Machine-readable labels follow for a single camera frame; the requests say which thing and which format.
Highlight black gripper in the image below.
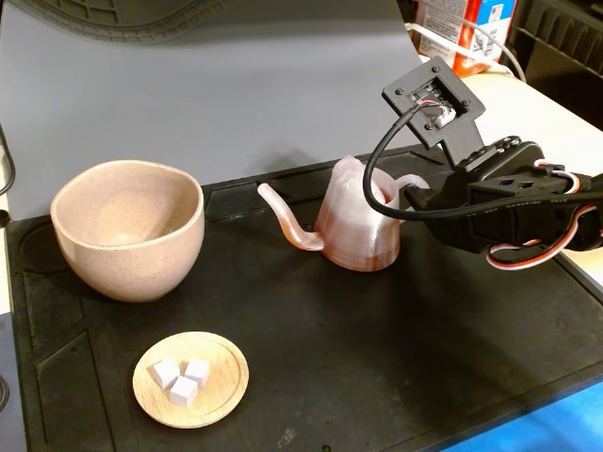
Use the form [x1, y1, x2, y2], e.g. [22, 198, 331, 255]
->
[403, 135, 591, 255]

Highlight translucent pink gooseneck kettle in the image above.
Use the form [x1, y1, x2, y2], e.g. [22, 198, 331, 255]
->
[256, 154, 431, 273]

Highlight beige speckled ceramic cup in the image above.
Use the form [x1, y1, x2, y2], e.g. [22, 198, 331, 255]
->
[49, 159, 205, 303]

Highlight black rubber work mat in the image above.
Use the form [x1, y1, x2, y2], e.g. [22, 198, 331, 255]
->
[4, 142, 603, 452]

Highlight red white cardboard box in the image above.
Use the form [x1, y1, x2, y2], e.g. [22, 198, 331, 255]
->
[414, 0, 518, 79]

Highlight grey flexible sheet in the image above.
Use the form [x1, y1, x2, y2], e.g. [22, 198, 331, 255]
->
[0, 0, 474, 221]

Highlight black slotted crate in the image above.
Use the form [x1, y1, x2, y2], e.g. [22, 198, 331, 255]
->
[498, 0, 603, 95]

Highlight blue board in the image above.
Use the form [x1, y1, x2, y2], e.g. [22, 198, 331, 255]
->
[437, 390, 603, 452]

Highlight round wooden plate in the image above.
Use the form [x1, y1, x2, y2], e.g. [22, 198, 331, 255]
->
[132, 331, 250, 429]

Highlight white sugar cube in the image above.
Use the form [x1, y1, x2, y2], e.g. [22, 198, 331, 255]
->
[151, 357, 181, 392]
[183, 357, 211, 389]
[168, 376, 199, 409]

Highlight black camera cable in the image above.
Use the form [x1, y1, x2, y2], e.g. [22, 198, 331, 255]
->
[362, 104, 603, 222]

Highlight white red black servo wires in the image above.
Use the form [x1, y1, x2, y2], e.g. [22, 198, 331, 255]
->
[484, 159, 603, 272]

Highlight white flat cable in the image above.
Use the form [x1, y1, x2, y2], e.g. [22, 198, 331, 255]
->
[404, 22, 503, 65]

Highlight light braided cable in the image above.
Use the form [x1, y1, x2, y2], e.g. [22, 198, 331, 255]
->
[464, 18, 528, 85]

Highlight thin black cable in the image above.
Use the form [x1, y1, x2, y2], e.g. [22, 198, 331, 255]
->
[0, 124, 16, 197]

